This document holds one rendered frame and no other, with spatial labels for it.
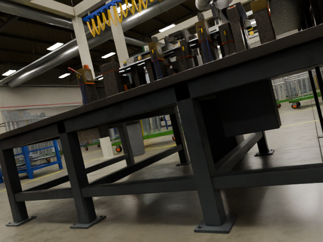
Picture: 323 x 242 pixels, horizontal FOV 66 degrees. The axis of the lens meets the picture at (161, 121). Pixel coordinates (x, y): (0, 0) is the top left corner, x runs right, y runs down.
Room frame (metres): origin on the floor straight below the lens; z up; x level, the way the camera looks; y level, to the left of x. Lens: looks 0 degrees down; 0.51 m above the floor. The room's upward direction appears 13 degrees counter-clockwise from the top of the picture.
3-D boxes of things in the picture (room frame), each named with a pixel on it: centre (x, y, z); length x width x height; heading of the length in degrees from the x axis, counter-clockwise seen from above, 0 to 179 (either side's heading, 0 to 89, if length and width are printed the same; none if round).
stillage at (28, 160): (5.76, 3.19, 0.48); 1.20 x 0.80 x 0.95; 61
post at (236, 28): (1.27, -0.48, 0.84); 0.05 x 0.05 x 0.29; 63
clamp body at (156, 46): (1.70, -0.06, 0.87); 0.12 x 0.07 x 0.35; 153
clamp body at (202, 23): (1.51, -0.36, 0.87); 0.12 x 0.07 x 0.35; 153
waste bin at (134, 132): (4.94, 0.65, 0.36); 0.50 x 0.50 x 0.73
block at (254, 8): (1.44, -0.70, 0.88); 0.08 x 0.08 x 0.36; 63
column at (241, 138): (2.51, -0.57, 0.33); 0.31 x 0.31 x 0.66; 59
